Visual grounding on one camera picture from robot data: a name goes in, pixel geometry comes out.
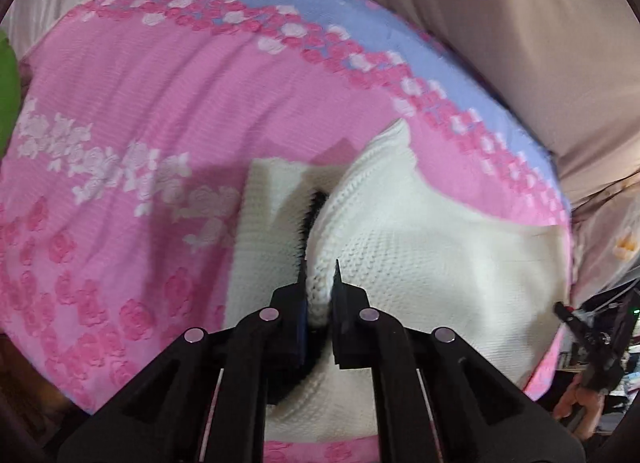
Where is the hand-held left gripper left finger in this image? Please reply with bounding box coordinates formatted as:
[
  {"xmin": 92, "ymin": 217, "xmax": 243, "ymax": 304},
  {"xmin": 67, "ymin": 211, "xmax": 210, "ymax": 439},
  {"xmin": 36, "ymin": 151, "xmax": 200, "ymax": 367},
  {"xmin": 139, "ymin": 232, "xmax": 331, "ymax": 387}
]
[{"xmin": 57, "ymin": 258, "xmax": 308, "ymax": 463}]

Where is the pink floral blanket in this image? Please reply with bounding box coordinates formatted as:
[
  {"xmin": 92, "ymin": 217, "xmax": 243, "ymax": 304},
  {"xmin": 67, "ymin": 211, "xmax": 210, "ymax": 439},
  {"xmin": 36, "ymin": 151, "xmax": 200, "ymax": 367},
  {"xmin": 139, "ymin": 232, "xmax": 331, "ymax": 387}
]
[{"xmin": 0, "ymin": 0, "xmax": 573, "ymax": 463}]

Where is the green plush pillow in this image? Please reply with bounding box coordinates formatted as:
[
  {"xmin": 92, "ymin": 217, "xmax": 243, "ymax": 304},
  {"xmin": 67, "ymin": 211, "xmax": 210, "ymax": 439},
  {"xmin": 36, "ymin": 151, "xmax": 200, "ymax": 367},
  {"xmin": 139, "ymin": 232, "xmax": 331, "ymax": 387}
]
[{"xmin": 0, "ymin": 28, "xmax": 23, "ymax": 159}]

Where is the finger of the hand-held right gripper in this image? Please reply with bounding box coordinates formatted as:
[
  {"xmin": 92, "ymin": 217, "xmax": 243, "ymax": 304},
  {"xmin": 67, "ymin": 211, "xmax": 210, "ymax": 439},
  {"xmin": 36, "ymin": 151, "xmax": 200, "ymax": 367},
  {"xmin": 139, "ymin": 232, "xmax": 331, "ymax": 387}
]
[{"xmin": 553, "ymin": 301, "xmax": 601, "ymax": 349}]

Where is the white red black knit sweater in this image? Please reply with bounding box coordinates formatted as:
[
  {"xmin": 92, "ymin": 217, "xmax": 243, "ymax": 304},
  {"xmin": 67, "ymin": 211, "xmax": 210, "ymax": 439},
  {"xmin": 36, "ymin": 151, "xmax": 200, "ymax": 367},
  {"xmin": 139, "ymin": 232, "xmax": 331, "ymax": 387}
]
[{"xmin": 222, "ymin": 119, "xmax": 573, "ymax": 444}]

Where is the person's right hand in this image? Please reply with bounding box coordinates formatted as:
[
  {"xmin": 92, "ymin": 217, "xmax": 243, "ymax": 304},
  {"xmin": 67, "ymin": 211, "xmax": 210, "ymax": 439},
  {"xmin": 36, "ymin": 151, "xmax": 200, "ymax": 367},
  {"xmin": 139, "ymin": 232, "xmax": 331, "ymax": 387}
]
[{"xmin": 552, "ymin": 372, "xmax": 603, "ymax": 440}]

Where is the beige curtain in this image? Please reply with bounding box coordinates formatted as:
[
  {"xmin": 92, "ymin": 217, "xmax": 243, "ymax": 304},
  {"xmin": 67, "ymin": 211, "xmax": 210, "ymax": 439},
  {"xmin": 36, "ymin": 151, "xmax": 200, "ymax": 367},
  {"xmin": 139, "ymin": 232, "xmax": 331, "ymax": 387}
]
[{"xmin": 120, "ymin": 0, "xmax": 640, "ymax": 209}]

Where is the pale printed cloth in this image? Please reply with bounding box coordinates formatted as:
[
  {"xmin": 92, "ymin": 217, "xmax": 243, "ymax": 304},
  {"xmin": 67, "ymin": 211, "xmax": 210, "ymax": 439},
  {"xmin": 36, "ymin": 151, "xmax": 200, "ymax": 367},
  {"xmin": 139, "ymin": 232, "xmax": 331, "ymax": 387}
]
[{"xmin": 570, "ymin": 176, "xmax": 640, "ymax": 306}]

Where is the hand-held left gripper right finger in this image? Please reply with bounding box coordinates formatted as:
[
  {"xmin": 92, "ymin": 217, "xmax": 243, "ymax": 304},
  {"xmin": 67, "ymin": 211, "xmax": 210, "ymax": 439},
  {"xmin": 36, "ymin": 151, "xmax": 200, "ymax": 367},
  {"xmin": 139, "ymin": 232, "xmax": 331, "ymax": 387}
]
[{"xmin": 330, "ymin": 258, "xmax": 586, "ymax": 463}]

